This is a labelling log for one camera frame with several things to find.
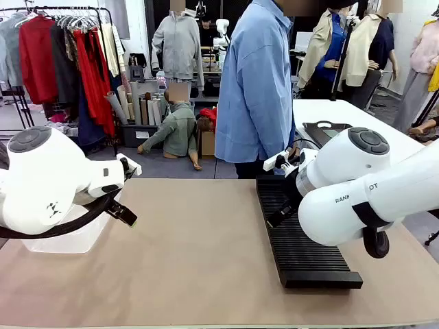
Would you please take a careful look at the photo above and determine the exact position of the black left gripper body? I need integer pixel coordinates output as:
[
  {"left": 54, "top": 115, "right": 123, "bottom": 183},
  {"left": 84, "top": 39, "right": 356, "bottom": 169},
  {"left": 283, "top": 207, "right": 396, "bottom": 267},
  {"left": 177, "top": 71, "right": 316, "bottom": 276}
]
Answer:
[{"left": 106, "top": 197, "right": 126, "bottom": 218}]

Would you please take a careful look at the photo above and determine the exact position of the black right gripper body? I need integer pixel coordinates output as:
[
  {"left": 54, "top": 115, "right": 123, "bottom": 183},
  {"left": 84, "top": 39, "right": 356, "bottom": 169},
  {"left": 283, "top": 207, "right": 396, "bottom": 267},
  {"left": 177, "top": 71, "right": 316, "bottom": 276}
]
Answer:
[{"left": 281, "top": 167, "right": 303, "bottom": 210}]

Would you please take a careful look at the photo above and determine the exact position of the black plastic tray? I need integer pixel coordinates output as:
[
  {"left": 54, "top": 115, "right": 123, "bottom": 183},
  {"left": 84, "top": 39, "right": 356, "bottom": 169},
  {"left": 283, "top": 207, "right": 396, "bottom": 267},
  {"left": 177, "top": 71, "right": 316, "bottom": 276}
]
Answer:
[{"left": 301, "top": 121, "right": 354, "bottom": 149}]

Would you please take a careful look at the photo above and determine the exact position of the black slotted PCB rack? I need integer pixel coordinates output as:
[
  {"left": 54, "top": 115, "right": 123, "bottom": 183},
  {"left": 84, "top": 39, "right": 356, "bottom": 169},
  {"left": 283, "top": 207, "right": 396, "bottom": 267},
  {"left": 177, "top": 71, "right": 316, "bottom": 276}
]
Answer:
[{"left": 256, "top": 174, "right": 364, "bottom": 289}]

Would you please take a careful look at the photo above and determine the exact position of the clear plastic storage box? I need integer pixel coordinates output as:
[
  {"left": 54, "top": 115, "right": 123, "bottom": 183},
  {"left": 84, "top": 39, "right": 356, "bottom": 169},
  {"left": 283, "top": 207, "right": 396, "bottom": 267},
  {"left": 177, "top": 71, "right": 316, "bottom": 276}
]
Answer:
[{"left": 20, "top": 191, "right": 123, "bottom": 255}]

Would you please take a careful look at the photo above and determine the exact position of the dark grey storage bin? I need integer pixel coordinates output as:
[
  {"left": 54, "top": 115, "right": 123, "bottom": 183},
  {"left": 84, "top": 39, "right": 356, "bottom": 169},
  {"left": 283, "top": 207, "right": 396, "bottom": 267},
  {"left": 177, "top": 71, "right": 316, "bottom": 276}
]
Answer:
[{"left": 121, "top": 123, "right": 159, "bottom": 149}]

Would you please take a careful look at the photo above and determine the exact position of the navy blue garment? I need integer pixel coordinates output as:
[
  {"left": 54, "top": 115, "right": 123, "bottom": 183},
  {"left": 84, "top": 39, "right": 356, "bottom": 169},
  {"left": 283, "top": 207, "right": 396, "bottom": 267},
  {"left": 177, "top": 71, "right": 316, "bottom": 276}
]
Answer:
[{"left": 78, "top": 82, "right": 107, "bottom": 149}]

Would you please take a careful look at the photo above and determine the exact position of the white table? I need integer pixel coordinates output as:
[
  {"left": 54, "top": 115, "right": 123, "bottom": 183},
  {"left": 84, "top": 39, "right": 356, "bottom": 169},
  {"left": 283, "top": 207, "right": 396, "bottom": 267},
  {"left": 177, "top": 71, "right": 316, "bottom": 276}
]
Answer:
[{"left": 292, "top": 99, "right": 427, "bottom": 172}]

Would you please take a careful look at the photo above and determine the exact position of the white cloth heap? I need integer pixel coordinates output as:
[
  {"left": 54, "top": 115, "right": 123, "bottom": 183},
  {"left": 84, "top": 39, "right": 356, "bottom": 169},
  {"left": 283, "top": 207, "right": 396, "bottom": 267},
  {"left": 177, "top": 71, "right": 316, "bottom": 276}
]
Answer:
[{"left": 51, "top": 121, "right": 80, "bottom": 138}]

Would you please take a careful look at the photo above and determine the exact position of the brown cardboard box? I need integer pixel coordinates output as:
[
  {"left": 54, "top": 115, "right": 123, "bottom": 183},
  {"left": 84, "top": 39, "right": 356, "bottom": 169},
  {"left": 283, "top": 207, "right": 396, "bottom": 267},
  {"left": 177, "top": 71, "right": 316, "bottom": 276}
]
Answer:
[{"left": 198, "top": 129, "right": 217, "bottom": 160}]

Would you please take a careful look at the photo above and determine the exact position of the torso mannequin in green jacket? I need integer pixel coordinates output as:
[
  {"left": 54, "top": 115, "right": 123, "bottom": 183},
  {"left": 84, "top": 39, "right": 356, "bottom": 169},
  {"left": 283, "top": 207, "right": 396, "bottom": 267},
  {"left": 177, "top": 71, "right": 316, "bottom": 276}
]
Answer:
[{"left": 137, "top": 84, "right": 203, "bottom": 171}]

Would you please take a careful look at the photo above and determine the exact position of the grey paper roll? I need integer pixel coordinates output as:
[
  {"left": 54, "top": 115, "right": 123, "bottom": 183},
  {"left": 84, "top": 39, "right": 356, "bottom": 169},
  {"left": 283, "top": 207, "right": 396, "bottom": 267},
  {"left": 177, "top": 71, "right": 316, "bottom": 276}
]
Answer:
[{"left": 104, "top": 90, "right": 129, "bottom": 125}]

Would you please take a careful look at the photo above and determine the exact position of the beige paper roll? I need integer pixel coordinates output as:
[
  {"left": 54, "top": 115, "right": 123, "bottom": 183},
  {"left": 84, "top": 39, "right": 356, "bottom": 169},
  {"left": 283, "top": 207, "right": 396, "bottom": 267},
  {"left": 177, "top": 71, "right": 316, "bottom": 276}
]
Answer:
[{"left": 117, "top": 84, "right": 134, "bottom": 121}]

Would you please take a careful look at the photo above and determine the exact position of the person in blue shirt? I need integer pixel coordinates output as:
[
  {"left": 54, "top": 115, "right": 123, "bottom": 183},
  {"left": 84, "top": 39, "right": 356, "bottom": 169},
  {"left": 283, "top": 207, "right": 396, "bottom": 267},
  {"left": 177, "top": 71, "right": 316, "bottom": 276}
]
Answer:
[{"left": 215, "top": 0, "right": 296, "bottom": 180}]

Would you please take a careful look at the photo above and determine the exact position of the red cloth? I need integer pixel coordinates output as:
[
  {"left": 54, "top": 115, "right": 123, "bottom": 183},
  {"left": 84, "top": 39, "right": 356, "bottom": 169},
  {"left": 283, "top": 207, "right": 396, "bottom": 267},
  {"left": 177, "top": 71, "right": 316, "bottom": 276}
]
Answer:
[{"left": 200, "top": 107, "right": 219, "bottom": 132}]

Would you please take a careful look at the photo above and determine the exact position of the red dress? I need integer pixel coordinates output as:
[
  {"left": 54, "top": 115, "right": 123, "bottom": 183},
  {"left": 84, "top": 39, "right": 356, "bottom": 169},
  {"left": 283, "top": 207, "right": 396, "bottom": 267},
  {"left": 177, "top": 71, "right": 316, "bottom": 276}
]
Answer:
[{"left": 73, "top": 29, "right": 116, "bottom": 136}]

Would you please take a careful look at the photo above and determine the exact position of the clear water bottle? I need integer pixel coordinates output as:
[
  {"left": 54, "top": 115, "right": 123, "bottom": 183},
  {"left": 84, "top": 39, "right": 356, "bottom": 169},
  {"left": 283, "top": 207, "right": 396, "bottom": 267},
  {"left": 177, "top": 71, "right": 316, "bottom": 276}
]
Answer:
[{"left": 156, "top": 70, "right": 167, "bottom": 97}]

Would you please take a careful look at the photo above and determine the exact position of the black metal stand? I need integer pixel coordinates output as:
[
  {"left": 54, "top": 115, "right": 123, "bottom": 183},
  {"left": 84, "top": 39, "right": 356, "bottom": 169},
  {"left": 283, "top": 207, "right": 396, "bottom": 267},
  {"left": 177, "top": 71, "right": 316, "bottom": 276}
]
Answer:
[{"left": 1, "top": 80, "right": 36, "bottom": 138}]

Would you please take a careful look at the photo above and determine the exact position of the black tripod pole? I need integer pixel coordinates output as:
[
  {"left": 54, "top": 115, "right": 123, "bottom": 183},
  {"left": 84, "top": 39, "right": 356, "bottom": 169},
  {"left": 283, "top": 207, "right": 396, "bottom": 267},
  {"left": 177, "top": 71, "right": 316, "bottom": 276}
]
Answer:
[{"left": 330, "top": 15, "right": 357, "bottom": 102}]

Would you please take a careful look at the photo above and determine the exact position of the dark grey garment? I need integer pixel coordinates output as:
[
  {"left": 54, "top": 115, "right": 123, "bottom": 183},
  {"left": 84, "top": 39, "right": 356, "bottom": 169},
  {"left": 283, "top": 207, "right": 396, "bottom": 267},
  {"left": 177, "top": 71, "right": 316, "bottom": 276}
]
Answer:
[{"left": 50, "top": 23, "right": 82, "bottom": 110}]

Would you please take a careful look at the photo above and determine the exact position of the mannequin in beige jacket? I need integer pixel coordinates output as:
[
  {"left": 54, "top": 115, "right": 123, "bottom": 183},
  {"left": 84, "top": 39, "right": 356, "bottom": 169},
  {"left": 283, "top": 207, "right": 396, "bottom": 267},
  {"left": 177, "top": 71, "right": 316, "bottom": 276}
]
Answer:
[{"left": 296, "top": 0, "right": 351, "bottom": 100}]

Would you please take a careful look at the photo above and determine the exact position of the white monitor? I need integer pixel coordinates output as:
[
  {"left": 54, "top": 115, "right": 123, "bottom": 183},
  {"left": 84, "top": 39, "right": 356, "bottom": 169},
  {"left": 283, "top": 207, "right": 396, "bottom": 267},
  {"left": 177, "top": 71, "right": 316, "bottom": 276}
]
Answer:
[{"left": 295, "top": 31, "right": 313, "bottom": 52}]

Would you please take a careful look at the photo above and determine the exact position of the mannequin in cream jacket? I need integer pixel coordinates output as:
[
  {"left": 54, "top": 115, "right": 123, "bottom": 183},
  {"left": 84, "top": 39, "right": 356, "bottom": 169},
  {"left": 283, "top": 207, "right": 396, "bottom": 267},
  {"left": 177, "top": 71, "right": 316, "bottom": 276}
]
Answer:
[{"left": 344, "top": 0, "right": 401, "bottom": 110}]

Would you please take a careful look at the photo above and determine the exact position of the cream garment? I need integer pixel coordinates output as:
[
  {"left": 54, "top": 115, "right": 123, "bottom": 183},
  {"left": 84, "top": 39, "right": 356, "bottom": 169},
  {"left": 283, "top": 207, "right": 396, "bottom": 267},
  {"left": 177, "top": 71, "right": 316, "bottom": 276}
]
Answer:
[{"left": 99, "top": 22, "right": 126, "bottom": 78}]

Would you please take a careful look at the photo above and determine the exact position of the red sweater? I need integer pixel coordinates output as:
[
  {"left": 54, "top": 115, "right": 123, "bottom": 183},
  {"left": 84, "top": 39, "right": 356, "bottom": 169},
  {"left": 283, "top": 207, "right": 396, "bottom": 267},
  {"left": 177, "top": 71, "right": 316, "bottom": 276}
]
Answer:
[{"left": 19, "top": 15, "right": 59, "bottom": 106}]

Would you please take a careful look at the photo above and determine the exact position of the mannequin in grey hoodie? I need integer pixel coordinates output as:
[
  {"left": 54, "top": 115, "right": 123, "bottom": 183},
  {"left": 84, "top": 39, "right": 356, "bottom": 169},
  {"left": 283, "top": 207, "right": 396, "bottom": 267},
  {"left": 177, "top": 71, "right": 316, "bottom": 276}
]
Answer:
[{"left": 150, "top": 0, "right": 206, "bottom": 92}]

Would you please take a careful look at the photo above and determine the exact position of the small white background robot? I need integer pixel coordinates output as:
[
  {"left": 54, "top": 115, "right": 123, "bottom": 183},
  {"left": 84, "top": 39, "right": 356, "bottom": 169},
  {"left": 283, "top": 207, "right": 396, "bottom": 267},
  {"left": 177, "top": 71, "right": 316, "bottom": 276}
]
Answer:
[{"left": 213, "top": 19, "right": 230, "bottom": 68}]

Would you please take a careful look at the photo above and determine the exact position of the person in black clothes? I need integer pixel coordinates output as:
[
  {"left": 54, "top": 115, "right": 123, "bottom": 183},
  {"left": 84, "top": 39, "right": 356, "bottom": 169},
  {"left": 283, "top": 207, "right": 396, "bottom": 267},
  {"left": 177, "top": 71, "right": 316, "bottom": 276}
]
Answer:
[{"left": 200, "top": 15, "right": 217, "bottom": 47}]

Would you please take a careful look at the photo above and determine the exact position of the light grey garment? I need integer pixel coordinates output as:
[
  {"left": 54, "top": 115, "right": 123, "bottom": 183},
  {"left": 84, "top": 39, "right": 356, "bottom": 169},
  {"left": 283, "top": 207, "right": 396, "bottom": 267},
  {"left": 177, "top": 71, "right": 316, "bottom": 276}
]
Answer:
[{"left": 0, "top": 12, "right": 25, "bottom": 88}]

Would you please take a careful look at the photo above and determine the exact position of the mannequin in pink sweater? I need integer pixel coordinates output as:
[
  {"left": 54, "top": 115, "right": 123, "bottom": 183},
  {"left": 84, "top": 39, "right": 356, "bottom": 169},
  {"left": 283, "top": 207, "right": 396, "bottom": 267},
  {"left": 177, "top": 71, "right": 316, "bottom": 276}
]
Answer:
[{"left": 392, "top": 10, "right": 439, "bottom": 133}]

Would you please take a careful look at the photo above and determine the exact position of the black clothes rack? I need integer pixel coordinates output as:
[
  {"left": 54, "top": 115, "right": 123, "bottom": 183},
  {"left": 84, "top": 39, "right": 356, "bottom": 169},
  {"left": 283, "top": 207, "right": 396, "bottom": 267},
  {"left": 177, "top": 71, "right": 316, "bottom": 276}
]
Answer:
[{"left": 0, "top": 5, "right": 119, "bottom": 157}]

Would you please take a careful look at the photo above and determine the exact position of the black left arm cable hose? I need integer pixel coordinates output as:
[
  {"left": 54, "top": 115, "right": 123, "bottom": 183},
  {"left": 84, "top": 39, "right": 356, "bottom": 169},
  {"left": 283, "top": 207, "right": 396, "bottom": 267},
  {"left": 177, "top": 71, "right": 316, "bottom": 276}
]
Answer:
[{"left": 0, "top": 191, "right": 121, "bottom": 241}]

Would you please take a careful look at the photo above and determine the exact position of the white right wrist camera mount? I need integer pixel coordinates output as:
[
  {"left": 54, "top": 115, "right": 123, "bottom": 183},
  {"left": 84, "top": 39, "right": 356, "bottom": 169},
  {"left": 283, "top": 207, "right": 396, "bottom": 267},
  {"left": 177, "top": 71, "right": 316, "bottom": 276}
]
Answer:
[{"left": 263, "top": 150, "right": 299, "bottom": 175}]

